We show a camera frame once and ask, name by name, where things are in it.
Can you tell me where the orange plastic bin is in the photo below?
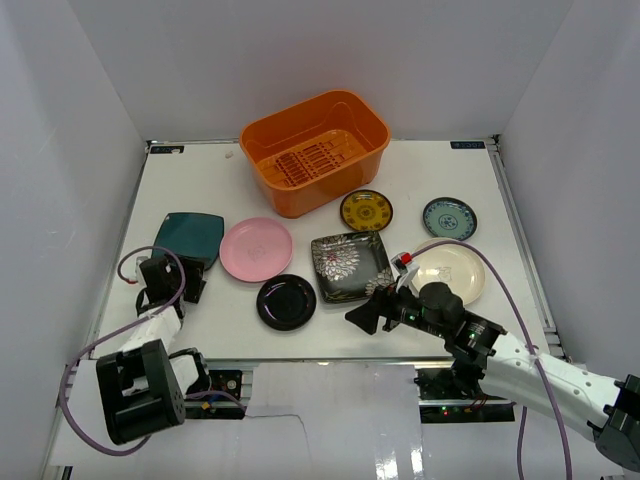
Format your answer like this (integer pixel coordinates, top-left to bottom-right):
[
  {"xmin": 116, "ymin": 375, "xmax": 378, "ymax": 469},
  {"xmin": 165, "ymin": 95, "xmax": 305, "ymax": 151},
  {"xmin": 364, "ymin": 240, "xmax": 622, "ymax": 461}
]
[{"xmin": 239, "ymin": 90, "xmax": 391, "ymax": 219}]

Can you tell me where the cream round plate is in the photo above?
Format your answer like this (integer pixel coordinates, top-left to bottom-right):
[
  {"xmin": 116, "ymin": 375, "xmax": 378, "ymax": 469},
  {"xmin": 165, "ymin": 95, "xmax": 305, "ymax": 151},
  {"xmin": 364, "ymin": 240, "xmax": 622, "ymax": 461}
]
[{"xmin": 412, "ymin": 238, "xmax": 485, "ymax": 306}]

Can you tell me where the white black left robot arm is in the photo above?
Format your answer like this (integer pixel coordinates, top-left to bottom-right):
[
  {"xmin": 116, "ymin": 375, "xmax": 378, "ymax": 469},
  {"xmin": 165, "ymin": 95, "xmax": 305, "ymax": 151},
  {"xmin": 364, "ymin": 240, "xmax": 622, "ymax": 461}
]
[{"xmin": 96, "ymin": 254, "xmax": 213, "ymax": 445}]

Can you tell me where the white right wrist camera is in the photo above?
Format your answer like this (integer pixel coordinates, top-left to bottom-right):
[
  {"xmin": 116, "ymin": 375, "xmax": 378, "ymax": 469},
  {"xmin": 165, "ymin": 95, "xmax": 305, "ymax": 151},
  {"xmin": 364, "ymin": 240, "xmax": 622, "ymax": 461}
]
[{"xmin": 390, "ymin": 252, "xmax": 419, "ymax": 291}]

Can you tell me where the black square floral plate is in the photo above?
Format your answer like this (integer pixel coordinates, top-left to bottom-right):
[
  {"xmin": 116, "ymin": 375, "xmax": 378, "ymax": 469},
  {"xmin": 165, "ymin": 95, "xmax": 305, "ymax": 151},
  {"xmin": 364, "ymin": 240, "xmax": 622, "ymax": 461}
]
[{"xmin": 311, "ymin": 231, "xmax": 394, "ymax": 304}]

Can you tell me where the pink round plate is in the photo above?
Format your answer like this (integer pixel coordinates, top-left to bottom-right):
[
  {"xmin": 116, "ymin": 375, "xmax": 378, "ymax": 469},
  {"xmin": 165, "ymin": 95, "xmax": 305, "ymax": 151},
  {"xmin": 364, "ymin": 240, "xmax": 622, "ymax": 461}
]
[{"xmin": 219, "ymin": 217, "xmax": 293, "ymax": 283}]

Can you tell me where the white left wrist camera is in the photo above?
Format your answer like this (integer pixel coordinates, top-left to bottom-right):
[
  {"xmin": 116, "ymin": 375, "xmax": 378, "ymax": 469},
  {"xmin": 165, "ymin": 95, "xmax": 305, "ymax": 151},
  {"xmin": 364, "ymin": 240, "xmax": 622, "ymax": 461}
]
[{"xmin": 127, "ymin": 256, "xmax": 149, "ymax": 287}]

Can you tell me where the blue corner label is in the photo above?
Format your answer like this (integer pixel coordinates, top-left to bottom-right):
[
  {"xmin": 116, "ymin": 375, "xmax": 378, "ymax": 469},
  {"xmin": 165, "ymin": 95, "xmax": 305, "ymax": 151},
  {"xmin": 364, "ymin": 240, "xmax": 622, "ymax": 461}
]
[
  {"xmin": 450, "ymin": 141, "xmax": 486, "ymax": 150},
  {"xmin": 149, "ymin": 145, "xmax": 184, "ymax": 155}
]

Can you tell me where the right blue corner label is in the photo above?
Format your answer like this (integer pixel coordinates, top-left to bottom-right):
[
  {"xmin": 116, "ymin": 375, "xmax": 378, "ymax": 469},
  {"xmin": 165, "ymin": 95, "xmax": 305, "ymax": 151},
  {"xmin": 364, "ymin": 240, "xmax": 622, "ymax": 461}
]
[{"xmin": 450, "ymin": 141, "xmax": 486, "ymax": 150}]

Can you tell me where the black round plate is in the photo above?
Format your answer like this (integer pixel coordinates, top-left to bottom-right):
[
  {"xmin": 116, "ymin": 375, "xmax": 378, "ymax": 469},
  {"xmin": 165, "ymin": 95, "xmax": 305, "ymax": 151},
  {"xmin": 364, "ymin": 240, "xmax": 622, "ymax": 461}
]
[{"xmin": 256, "ymin": 274, "xmax": 317, "ymax": 332}]

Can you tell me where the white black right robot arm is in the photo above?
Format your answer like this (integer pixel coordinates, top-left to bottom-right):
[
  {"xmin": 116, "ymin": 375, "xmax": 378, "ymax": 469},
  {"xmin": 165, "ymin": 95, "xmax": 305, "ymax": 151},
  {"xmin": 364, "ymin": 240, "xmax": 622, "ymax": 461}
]
[{"xmin": 345, "ymin": 282, "xmax": 639, "ymax": 471}]

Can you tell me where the left blue corner label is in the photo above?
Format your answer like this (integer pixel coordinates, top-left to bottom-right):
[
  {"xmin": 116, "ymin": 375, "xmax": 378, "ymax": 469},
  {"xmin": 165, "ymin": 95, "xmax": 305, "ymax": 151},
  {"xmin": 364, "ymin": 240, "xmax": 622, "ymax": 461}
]
[{"xmin": 149, "ymin": 145, "xmax": 184, "ymax": 155}]

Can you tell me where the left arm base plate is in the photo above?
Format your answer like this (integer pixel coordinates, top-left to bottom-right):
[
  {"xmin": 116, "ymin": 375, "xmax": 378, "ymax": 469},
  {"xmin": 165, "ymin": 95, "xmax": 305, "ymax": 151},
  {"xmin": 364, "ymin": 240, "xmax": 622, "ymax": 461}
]
[{"xmin": 185, "ymin": 369, "xmax": 246, "ymax": 420}]

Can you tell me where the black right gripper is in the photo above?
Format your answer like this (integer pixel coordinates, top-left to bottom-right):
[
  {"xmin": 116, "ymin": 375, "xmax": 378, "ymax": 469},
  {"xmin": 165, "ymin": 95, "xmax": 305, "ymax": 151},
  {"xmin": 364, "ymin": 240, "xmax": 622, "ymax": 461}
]
[{"xmin": 345, "ymin": 276, "xmax": 448, "ymax": 340}]

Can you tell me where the yellow patterned round plate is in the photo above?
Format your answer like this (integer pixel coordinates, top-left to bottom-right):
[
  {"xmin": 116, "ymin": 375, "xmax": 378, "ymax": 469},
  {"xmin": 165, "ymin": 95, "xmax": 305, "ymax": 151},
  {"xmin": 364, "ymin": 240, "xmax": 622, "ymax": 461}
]
[{"xmin": 339, "ymin": 189, "xmax": 394, "ymax": 231}]

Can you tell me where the teal square plate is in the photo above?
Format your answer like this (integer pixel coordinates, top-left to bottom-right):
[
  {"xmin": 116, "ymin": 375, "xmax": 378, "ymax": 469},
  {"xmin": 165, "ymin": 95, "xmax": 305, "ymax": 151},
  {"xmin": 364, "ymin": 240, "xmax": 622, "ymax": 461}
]
[{"xmin": 154, "ymin": 212, "xmax": 225, "ymax": 272}]

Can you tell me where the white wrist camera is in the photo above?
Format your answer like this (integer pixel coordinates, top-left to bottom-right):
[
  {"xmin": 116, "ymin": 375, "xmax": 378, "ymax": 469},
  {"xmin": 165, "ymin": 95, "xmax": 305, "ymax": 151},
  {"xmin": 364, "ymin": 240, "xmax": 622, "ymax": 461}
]
[
  {"xmin": 390, "ymin": 252, "xmax": 419, "ymax": 291},
  {"xmin": 127, "ymin": 256, "xmax": 149, "ymax": 287}
]

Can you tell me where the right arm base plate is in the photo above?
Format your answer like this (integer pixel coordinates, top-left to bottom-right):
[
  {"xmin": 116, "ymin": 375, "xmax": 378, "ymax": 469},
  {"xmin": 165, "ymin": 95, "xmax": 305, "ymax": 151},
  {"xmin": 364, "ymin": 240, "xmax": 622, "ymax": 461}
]
[{"xmin": 414, "ymin": 368, "xmax": 515, "ymax": 425}]

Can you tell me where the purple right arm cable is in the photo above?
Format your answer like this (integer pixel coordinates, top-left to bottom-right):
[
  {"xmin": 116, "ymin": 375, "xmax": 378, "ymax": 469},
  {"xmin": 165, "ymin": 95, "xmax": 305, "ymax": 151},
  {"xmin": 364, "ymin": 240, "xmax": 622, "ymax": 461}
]
[{"xmin": 407, "ymin": 238, "xmax": 574, "ymax": 480}]

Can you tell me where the blue patterned round plate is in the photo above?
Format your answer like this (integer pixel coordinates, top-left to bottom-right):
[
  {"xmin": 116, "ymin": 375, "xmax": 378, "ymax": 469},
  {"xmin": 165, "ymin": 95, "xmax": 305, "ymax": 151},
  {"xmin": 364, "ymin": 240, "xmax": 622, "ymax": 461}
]
[{"xmin": 422, "ymin": 197, "xmax": 478, "ymax": 241}]

